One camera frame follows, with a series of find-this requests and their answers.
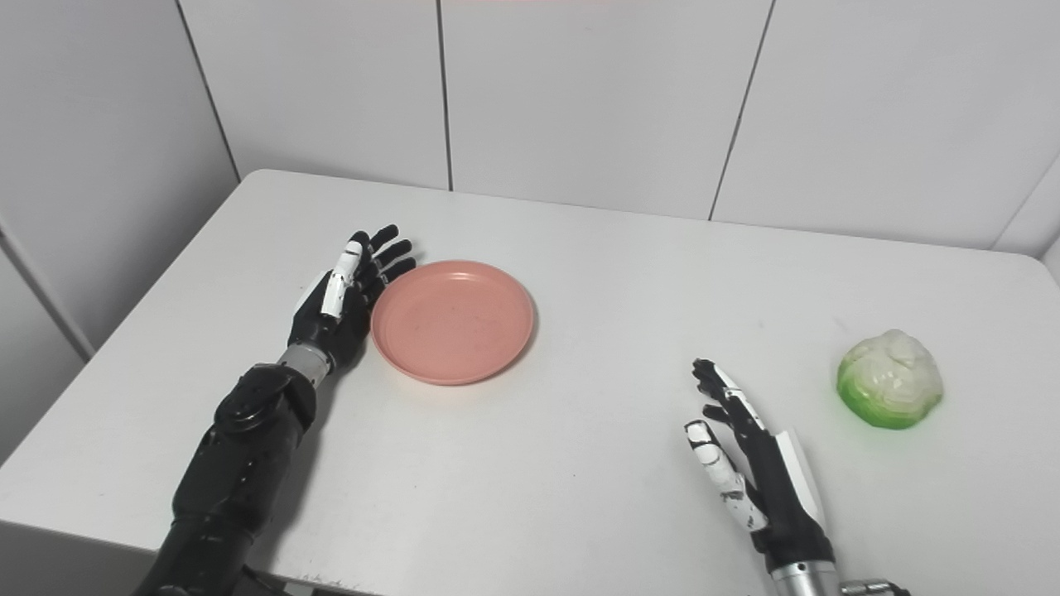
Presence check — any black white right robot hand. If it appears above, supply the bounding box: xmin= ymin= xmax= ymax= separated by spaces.
xmin=684 ymin=358 xmax=836 ymax=574

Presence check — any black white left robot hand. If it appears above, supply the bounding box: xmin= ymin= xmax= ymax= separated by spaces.
xmin=287 ymin=223 xmax=417 ymax=375

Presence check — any green white cabbage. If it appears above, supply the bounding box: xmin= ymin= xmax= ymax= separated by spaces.
xmin=836 ymin=329 xmax=945 ymax=430

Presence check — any pink round plate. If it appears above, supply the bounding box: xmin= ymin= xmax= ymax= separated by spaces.
xmin=370 ymin=260 xmax=537 ymax=387

